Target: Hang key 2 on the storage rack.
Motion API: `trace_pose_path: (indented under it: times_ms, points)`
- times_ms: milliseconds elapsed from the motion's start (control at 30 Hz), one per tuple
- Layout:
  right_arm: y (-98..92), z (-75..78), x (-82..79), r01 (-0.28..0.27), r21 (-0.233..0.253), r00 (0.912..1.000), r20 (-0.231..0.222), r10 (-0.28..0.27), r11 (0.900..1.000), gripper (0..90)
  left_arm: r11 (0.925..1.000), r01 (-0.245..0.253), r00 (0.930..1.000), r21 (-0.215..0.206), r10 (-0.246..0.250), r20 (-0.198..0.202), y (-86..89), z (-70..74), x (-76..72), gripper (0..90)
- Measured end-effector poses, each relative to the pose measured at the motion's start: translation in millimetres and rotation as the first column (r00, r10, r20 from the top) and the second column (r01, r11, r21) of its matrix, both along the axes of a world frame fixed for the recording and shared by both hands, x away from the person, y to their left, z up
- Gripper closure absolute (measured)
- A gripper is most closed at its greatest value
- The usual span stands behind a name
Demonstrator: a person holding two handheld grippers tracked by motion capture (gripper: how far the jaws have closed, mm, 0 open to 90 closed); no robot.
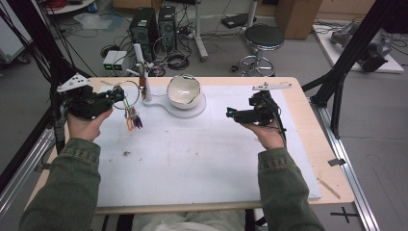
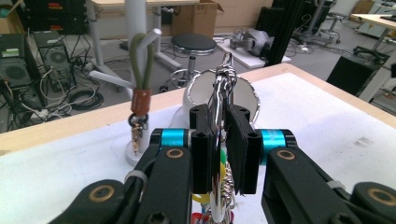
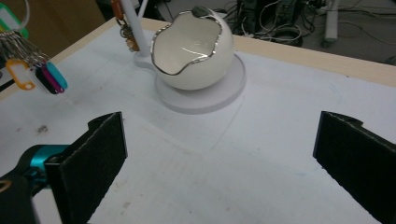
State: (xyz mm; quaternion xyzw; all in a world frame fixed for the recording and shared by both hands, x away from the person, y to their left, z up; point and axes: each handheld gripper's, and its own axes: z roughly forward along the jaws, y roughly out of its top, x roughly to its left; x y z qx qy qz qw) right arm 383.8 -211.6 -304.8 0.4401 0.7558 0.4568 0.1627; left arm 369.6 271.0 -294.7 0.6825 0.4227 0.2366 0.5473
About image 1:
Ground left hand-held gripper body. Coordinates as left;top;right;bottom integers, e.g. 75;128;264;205
57;72;115;121

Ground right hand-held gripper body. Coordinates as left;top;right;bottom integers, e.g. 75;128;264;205
235;81;293;127

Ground key ring with coloured tags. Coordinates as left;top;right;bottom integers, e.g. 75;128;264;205
112;79;144;133

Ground white key stand with pole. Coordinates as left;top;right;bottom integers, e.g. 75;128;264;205
125;42;208;120

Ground person's left hand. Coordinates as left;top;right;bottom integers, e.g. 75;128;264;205
65;107;115;143

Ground person's right hand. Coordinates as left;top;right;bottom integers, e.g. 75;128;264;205
240;118;287;151

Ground white power supply unit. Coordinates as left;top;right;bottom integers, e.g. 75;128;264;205
102;50;117;72
113;50;128;72

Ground white bowl with gold rim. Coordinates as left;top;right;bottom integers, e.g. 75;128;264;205
166;73;206;111

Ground black computer tower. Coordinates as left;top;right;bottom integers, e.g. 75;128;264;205
129;7;160;46
158;5;178;52

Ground white foam mat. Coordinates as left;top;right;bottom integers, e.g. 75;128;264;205
93;84;323;209

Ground clear plastic bag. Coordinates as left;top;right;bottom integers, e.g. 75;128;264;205
73;12;114;31

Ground black round stool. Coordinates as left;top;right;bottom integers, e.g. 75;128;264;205
230;24;286;78

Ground white desk leg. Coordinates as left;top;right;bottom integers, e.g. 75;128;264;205
244;0;259;29
192;0;210;63

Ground flat black device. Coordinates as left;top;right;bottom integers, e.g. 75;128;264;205
220;13;258;30

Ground black metal clip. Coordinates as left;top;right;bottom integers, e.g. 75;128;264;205
327;157;347;167

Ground white round table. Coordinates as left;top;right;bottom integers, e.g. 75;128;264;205
40;0;97;15

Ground white panel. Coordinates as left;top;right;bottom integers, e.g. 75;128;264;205
0;9;34;64

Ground white floor board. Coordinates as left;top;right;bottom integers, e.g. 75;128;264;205
312;23;405;74

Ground thin wooden stick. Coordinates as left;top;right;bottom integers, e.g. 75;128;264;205
316;176;342;200

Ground brown cardboard box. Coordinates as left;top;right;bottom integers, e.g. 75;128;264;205
274;0;323;40

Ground person's legs in grey trousers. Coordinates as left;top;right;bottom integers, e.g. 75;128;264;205
131;208;247;231

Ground grey robot equipment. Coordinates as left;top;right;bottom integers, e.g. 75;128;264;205
329;21;393;73

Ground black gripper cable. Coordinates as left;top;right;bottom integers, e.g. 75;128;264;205
270;95;289;146

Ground coiled black cable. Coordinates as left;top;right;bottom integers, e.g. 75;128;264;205
165;50;191;71

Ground black metal frame strut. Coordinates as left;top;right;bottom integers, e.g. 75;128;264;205
301;0;408;140
0;0;92;195

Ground aluminium rail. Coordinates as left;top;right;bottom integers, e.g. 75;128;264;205
0;128;56;220
308;96;382;231

